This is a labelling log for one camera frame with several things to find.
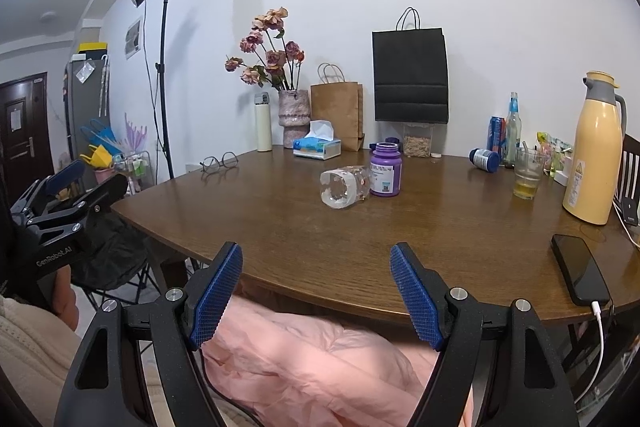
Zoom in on person's left hand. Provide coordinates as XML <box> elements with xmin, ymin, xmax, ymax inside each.
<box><xmin>53</xmin><ymin>264</ymin><xmax>81</xmax><ymax>334</ymax></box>

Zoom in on grey refrigerator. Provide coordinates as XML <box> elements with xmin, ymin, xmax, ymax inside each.
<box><xmin>63</xmin><ymin>56</ymin><xmax>112</xmax><ymax>168</ymax></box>

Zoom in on black smartphone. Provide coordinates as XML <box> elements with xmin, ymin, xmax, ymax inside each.
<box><xmin>550</xmin><ymin>233</ymin><xmax>612</xmax><ymax>307</ymax></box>

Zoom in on brown paper bag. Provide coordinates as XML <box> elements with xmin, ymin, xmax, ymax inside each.
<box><xmin>310</xmin><ymin>63</ymin><xmax>366</xmax><ymax>152</ymax></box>

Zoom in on yellow thermos jug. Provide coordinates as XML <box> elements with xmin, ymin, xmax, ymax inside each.
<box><xmin>562</xmin><ymin>70</ymin><xmax>629</xmax><ymax>227</ymax></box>

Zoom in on studio light on stand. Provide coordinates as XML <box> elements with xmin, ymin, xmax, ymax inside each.
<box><xmin>124</xmin><ymin>0</ymin><xmax>187</xmax><ymax>180</ymax></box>

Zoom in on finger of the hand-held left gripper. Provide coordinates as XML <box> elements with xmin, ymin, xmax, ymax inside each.
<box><xmin>9</xmin><ymin>159</ymin><xmax>87</xmax><ymax>222</ymax></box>
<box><xmin>25</xmin><ymin>174</ymin><xmax>129</xmax><ymax>239</ymax></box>

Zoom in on clear plastic cup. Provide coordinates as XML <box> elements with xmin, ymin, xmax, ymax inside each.
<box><xmin>320</xmin><ymin>165</ymin><xmax>372</xmax><ymax>211</ymax></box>

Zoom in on clear glass bottle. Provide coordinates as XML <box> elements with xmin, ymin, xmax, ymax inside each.
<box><xmin>503</xmin><ymin>92</ymin><xmax>523</xmax><ymax>168</ymax></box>

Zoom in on cream thermos bottle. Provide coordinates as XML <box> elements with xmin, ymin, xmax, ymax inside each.
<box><xmin>254</xmin><ymin>92</ymin><xmax>274</xmax><ymax>152</ymax></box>

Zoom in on wall poster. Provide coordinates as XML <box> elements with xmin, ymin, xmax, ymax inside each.
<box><xmin>123</xmin><ymin>19</ymin><xmax>143</xmax><ymax>60</ymax></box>

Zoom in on black eyeglasses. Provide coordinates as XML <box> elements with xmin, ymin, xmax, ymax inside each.
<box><xmin>199</xmin><ymin>151</ymin><xmax>240</xmax><ymax>174</ymax></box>

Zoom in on dark brown door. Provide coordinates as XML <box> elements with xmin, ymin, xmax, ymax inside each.
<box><xmin>0</xmin><ymin>72</ymin><xmax>55</xmax><ymax>198</ymax></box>

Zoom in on blue drink can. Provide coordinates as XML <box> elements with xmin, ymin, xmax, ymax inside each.
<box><xmin>488</xmin><ymin>116</ymin><xmax>507</xmax><ymax>153</ymax></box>

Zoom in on dried pink flowers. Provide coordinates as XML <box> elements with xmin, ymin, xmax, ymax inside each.
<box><xmin>224</xmin><ymin>6</ymin><xmax>306</xmax><ymax>92</ymax></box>

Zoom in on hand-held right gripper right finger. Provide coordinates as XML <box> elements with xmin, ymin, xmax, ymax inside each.
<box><xmin>389</xmin><ymin>243</ymin><xmax>581</xmax><ymax>427</ymax></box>

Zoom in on blue-capped pill bottle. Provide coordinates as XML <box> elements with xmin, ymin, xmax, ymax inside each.
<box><xmin>468</xmin><ymin>147</ymin><xmax>501</xmax><ymax>172</ymax></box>

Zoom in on blue tissue box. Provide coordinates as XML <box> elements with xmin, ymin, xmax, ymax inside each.
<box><xmin>293</xmin><ymin>120</ymin><xmax>343</xmax><ymax>159</ymax></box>

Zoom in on black paper bag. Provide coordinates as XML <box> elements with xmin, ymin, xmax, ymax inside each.
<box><xmin>371</xmin><ymin>7</ymin><xmax>450</xmax><ymax>125</ymax></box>

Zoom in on thin black cable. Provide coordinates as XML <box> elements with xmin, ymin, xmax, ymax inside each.
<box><xmin>201</xmin><ymin>354</ymin><xmax>263</xmax><ymax>427</ymax></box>

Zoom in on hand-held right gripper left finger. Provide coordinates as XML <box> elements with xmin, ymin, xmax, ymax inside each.
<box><xmin>52</xmin><ymin>241</ymin><xmax>244</xmax><ymax>427</ymax></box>

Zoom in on glass with yellow drink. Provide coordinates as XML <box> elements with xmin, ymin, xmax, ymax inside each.
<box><xmin>512</xmin><ymin>149</ymin><xmax>549</xmax><ymax>200</ymax></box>

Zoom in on cluttered storage cart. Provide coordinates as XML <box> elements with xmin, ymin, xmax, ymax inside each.
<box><xmin>79</xmin><ymin>112</ymin><xmax>154</xmax><ymax>196</ymax></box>

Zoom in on clear snack container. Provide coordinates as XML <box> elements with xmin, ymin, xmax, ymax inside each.
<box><xmin>402</xmin><ymin>122</ymin><xmax>433</xmax><ymax>158</ymax></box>

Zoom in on purple pill bottle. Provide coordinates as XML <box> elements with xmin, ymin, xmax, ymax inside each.
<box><xmin>369</xmin><ymin>142</ymin><xmax>404</xmax><ymax>198</ymax></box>

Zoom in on black folding chair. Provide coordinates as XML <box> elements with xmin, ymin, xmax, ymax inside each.
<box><xmin>70</xmin><ymin>211</ymin><xmax>157</xmax><ymax>309</ymax></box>

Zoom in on white charging cable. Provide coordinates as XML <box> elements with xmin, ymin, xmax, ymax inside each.
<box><xmin>573</xmin><ymin>301</ymin><xmax>615</xmax><ymax>404</ymax></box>

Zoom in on pink ceramic vase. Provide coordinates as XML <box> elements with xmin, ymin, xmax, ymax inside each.
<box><xmin>278</xmin><ymin>89</ymin><xmax>312</xmax><ymax>150</ymax></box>

